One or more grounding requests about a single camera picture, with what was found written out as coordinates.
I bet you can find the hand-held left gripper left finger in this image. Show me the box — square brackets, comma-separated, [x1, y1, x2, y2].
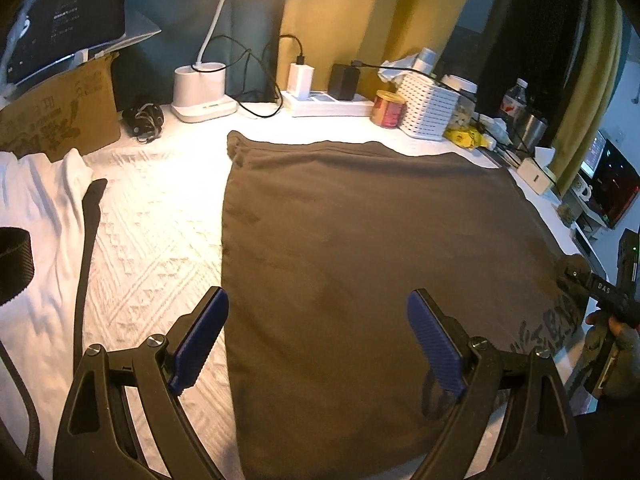
[52, 286, 231, 480]

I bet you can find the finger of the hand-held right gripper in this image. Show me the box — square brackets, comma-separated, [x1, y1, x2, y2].
[561, 266, 596, 296]

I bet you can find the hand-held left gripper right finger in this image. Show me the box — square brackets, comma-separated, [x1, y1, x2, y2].
[406, 288, 583, 480]

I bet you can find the dark brown t-shirt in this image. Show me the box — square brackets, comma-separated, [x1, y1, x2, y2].
[220, 130, 593, 480]

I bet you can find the person's right hand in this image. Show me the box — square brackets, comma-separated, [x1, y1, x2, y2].
[585, 311, 640, 402]

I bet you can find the computer monitor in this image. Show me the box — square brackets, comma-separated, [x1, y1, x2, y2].
[582, 130, 640, 231]

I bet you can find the small white box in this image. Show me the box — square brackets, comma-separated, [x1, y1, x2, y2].
[516, 157, 556, 196]

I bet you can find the white textured tablecloth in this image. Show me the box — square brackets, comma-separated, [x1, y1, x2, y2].
[0, 100, 616, 480]

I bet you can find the metal cup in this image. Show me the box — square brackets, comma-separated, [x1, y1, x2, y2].
[515, 110, 549, 149]

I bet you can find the crumpled white wrapper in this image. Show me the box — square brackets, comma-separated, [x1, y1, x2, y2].
[477, 115, 512, 147]

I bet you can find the yellow plush toy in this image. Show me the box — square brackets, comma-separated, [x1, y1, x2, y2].
[445, 125, 491, 150]

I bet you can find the clear water bottle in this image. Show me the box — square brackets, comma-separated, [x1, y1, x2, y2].
[500, 78, 530, 124]

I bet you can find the olive curtain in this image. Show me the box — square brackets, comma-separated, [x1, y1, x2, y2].
[550, 0, 626, 196]

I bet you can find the black textured cylinder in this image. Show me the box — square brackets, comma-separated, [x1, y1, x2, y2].
[0, 227, 35, 306]

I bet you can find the white garment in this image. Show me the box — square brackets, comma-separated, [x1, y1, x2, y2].
[0, 147, 96, 461]

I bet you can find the white slatted basket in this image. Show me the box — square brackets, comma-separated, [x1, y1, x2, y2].
[397, 74, 461, 141]

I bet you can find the glass jar with white lid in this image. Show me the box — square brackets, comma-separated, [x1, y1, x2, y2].
[442, 74, 478, 126]

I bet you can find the red tin can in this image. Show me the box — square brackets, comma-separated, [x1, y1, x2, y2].
[371, 90, 407, 128]

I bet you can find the white desk lamp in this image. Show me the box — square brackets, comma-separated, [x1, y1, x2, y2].
[171, 0, 321, 124]

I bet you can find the white power strip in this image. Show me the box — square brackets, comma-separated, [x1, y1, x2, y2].
[280, 90, 376, 119]

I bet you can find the cardboard box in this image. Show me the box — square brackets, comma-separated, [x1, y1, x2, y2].
[0, 52, 123, 163]

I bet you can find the black charger plug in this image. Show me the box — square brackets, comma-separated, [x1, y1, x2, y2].
[329, 64, 362, 101]

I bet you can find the crumpled white tissue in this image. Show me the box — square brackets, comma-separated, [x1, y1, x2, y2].
[377, 52, 426, 84]

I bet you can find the white charger plug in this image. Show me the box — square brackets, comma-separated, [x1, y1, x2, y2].
[289, 62, 315, 99]

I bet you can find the white tablet stand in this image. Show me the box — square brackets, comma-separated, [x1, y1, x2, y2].
[75, 5, 163, 61]

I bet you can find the dark teal curtain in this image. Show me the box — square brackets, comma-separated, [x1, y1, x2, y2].
[115, 0, 291, 106]

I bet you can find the yellow curtain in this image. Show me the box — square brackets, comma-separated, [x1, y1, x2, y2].
[280, 0, 481, 106]

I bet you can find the black braided cable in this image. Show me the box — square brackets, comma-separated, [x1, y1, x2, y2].
[0, 340, 42, 471]

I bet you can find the black tangled cable bundle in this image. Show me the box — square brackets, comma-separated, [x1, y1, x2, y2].
[122, 102, 166, 144]

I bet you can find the black charger cable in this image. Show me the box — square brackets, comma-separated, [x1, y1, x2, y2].
[352, 59, 481, 98]

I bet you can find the black lamp cable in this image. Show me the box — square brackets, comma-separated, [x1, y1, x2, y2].
[200, 35, 282, 121]

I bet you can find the black plug cable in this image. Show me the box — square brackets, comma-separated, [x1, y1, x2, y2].
[276, 35, 306, 107]

